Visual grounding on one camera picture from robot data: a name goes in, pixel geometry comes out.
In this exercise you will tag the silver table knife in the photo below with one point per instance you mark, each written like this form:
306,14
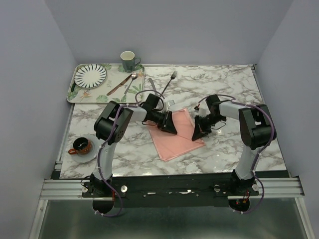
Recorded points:
152,84

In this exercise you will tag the green ceramic mug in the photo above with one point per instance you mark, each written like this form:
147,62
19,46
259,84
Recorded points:
129,60

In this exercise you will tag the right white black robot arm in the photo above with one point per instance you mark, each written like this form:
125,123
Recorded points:
256,128

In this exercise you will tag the striped white plate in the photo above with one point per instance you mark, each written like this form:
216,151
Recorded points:
90,76

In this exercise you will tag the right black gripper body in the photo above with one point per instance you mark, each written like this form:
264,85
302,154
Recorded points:
205,123

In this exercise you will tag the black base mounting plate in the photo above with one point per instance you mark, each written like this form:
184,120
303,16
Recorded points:
189,190

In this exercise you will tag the pink cloth napkin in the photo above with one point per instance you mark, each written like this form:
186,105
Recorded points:
170,146

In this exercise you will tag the leaf pattern serving tray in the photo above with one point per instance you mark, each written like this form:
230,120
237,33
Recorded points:
115,75

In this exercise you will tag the silver spoon on tray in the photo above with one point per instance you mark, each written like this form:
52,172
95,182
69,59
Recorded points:
134,75

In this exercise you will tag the aluminium rail frame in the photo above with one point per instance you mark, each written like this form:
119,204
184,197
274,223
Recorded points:
62,213

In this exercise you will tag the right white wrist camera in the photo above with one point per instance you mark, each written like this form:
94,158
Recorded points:
202,112

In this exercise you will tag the black silver fork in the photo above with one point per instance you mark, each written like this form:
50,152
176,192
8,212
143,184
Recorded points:
173,76

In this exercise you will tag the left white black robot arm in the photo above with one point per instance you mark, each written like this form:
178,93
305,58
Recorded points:
111,126

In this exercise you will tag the orange patterned teacup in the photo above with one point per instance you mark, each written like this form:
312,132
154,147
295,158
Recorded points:
81,146

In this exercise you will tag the white saucer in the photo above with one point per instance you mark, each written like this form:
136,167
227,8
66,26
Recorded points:
91,155

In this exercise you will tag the copper knife on tray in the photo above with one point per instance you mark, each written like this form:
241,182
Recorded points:
119,85

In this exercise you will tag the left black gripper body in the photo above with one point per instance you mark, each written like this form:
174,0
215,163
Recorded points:
161,119

